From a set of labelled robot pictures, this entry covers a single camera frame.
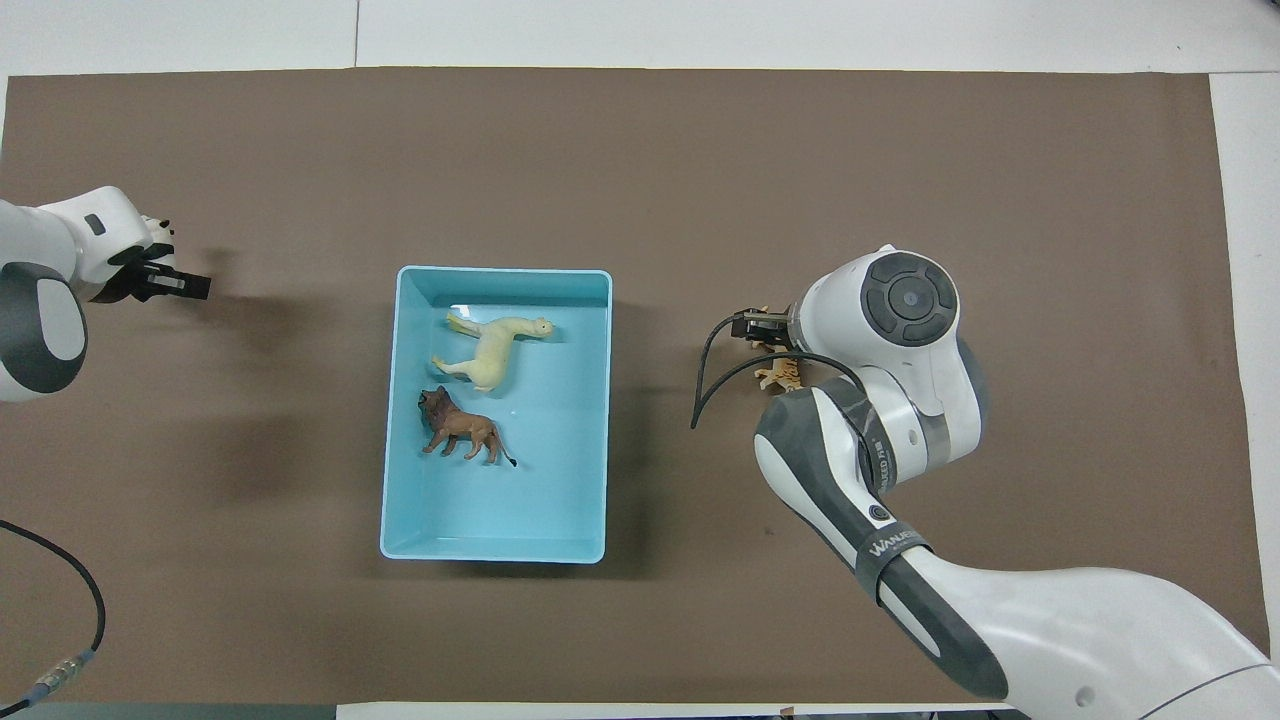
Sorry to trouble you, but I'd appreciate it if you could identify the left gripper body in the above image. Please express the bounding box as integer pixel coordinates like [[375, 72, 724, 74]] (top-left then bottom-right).
[[105, 243, 177, 304]]

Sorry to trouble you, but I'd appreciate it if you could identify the light blue storage box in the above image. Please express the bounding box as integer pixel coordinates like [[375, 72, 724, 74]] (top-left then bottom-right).
[[379, 265, 614, 565]]

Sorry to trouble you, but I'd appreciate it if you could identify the orange toy tiger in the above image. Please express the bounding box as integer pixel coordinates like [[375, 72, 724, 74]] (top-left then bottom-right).
[[752, 304, 807, 394]]

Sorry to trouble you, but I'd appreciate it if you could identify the pale yellow toy animal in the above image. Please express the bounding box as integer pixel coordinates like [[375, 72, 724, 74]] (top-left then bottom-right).
[[432, 311, 557, 394]]

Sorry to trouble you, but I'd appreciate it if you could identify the brown toy lion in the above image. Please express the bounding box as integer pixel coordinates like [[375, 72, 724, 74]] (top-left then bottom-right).
[[417, 386, 519, 469]]

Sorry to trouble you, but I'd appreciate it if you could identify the black cable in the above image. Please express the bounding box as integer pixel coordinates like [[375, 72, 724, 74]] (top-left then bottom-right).
[[690, 311, 883, 483], [0, 519, 108, 713]]

